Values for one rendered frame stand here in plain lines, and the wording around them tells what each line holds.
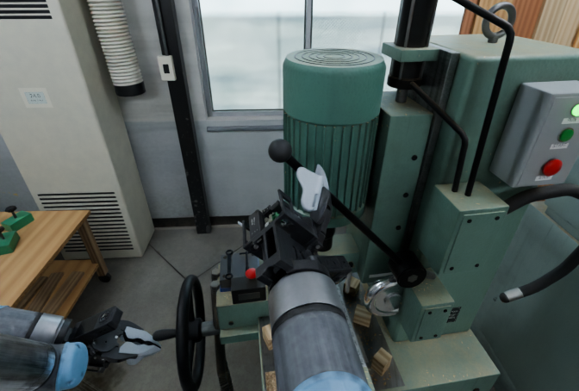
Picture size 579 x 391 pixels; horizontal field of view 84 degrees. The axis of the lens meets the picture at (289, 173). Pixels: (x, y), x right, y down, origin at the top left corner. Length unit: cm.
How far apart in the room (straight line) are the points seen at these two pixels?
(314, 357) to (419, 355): 71
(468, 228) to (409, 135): 18
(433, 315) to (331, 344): 47
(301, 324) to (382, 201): 40
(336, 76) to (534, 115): 30
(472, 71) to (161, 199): 220
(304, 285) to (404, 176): 38
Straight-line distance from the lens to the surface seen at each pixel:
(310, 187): 45
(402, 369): 96
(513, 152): 64
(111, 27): 191
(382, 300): 77
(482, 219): 62
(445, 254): 64
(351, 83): 51
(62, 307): 212
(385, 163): 61
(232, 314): 86
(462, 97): 58
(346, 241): 81
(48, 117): 208
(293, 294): 33
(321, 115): 52
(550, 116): 61
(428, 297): 73
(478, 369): 103
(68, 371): 74
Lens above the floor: 162
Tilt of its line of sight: 31 degrees down
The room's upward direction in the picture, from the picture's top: straight up
